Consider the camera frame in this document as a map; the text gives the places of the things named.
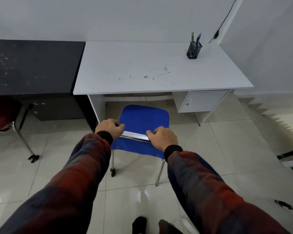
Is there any red chair with metal legs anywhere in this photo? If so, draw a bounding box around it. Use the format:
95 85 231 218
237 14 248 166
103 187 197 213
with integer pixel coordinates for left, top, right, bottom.
0 96 40 163

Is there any person's black sock foot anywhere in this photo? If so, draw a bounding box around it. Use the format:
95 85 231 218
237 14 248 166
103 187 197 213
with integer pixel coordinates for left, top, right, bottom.
132 216 147 234

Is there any black desk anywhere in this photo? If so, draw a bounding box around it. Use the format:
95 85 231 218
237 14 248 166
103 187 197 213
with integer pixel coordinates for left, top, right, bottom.
0 39 98 132

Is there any person's dark red foot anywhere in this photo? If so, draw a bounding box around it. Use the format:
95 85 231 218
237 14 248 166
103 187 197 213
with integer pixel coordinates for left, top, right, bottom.
158 219 183 234

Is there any black tipped metal rod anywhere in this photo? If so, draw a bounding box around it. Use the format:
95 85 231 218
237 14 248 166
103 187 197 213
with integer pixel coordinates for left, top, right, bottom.
274 200 293 214

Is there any black wall cable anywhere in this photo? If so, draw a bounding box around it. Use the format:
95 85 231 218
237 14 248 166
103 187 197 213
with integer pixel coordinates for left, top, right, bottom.
209 0 239 43

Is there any blue chair with metal frame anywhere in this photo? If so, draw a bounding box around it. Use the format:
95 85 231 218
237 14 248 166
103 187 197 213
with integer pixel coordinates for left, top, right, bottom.
110 105 170 187

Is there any person's right forearm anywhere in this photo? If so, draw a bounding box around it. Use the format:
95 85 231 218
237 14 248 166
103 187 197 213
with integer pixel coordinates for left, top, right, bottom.
164 145 291 234

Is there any black mesh pen holder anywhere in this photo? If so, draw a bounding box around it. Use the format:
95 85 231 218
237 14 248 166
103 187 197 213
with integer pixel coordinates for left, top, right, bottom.
187 42 202 59

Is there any person's left forearm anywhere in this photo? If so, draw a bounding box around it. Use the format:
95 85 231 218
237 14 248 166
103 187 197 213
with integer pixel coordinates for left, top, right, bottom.
0 131 113 234

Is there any white desk with cabinet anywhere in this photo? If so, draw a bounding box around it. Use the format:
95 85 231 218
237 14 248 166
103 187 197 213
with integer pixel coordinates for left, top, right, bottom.
73 41 254 126

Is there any black tripod leg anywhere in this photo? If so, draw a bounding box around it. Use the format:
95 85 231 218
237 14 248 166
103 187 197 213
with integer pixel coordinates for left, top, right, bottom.
277 148 293 178

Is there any person's left hand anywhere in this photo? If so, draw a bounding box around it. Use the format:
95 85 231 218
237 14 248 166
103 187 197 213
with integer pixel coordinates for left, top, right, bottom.
95 118 126 141

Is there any white staircase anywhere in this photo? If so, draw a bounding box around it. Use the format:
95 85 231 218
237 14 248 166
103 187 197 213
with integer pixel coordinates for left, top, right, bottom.
234 90 293 159

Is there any person's right hand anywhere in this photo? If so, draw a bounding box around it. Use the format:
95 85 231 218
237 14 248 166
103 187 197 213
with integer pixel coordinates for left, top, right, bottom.
146 126 178 152

